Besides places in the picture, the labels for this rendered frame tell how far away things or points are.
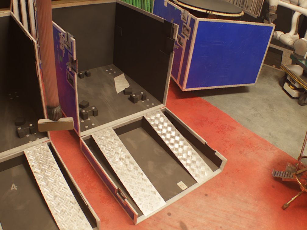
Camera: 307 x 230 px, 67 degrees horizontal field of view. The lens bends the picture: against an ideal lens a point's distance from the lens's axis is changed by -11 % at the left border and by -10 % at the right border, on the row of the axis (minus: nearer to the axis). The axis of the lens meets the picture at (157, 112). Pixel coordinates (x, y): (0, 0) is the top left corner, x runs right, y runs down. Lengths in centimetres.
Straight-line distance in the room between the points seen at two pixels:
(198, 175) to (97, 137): 85
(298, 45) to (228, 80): 128
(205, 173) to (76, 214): 103
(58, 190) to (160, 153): 88
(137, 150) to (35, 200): 90
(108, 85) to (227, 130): 129
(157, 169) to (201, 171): 35
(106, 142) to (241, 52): 173
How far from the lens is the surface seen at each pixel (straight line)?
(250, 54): 301
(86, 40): 283
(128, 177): 188
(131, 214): 172
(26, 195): 193
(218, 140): 247
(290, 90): 375
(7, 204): 193
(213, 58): 273
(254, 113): 305
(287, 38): 332
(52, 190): 183
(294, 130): 310
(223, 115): 282
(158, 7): 333
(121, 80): 276
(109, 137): 207
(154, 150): 217
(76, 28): 274
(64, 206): 178
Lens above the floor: 154
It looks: 36 degrees down
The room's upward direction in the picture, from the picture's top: 9 degrees clockwise
